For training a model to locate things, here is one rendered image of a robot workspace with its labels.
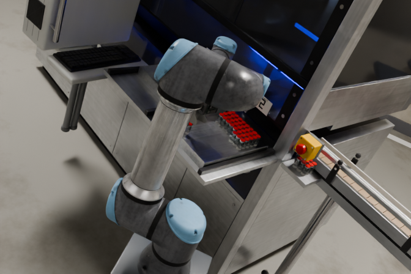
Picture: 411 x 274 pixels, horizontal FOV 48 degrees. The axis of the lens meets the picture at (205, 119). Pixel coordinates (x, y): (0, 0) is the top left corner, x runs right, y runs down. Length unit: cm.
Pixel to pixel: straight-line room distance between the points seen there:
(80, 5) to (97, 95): 84
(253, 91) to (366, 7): 66
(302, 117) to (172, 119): 77
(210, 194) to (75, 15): 100
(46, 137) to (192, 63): 202
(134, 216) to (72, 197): 141
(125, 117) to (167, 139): 151
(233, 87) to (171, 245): 46
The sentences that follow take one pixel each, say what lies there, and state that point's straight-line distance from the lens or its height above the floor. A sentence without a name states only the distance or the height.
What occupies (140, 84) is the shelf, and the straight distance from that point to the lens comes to 196.
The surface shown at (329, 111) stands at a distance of 188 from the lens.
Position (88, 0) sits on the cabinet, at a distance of 216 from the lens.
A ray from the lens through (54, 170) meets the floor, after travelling 275.
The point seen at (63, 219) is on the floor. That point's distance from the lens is 251.
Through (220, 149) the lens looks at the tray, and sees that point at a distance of 175.
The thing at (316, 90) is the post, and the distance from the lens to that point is 172.
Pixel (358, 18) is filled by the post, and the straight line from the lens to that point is 163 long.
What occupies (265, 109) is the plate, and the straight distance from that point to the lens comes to 186.
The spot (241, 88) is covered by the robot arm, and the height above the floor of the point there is 140.
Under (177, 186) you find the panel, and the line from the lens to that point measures 236.
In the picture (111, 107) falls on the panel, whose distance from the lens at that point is 273.
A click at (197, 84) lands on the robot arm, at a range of 104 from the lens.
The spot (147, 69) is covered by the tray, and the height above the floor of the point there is 90.
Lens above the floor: 185
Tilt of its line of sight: 31 degrees down
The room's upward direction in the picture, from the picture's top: 23 degrees clockwise
